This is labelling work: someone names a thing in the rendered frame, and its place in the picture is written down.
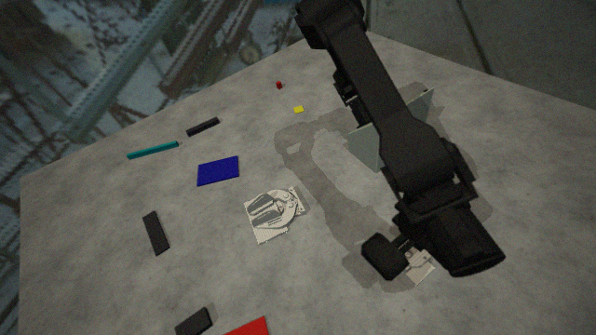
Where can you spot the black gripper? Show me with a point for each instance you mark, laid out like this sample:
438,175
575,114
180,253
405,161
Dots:
384,256

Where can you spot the teal flat bar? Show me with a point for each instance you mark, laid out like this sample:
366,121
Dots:
153,150

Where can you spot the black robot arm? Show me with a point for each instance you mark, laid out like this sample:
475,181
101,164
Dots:
417,161

